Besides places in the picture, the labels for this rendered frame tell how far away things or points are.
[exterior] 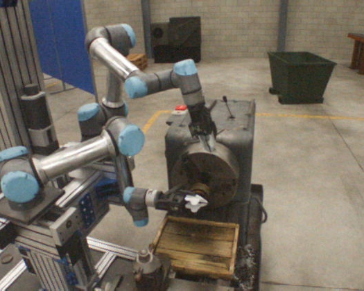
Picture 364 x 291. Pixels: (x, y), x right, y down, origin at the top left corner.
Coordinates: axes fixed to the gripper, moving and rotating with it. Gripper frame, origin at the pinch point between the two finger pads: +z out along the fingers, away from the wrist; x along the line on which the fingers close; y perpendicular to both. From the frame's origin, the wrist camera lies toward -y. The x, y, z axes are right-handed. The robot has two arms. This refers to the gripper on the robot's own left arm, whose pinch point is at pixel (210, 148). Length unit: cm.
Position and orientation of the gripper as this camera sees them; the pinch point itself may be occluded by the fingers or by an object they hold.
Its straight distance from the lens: 115.8
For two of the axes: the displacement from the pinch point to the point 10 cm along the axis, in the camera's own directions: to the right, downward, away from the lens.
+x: 9.3, -1.6, -3.4
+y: -2.4, 4.5, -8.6
